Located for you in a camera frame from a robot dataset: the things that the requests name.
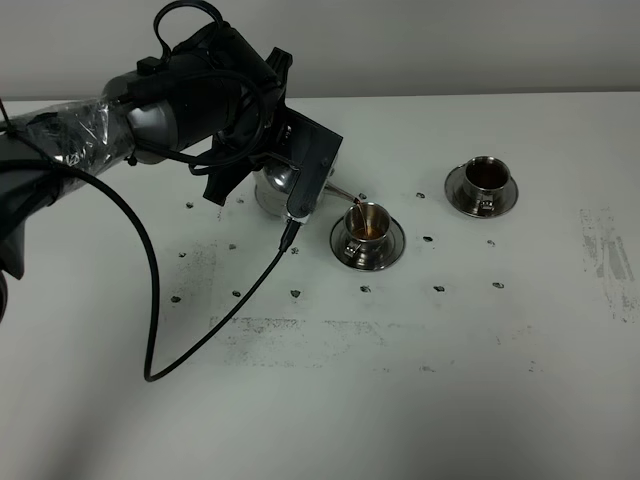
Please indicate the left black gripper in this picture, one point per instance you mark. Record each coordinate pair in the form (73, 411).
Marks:
(230, 110)

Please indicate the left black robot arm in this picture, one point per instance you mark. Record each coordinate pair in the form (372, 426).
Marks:
(53, 150)

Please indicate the near steel teacup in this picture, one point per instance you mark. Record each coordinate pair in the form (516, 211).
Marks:
(367, 225)

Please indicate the steel teacup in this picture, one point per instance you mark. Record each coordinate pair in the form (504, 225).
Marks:
(367, 225)
(485, 178)

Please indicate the near steel cup saucer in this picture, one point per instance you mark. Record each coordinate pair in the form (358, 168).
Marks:
(389, 254)

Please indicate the steel cup saucer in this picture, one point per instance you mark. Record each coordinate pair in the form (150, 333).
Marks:
(461, 202)
(389, 254)

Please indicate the far steel cup saucer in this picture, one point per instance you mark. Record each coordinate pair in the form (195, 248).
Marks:
(461, 202)

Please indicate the far steel teacup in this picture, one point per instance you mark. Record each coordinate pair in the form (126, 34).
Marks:
(485, 178)

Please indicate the black zip tie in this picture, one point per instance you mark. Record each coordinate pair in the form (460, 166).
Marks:
(6, 117)

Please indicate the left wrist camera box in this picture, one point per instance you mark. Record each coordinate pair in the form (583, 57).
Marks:
(311, 150)

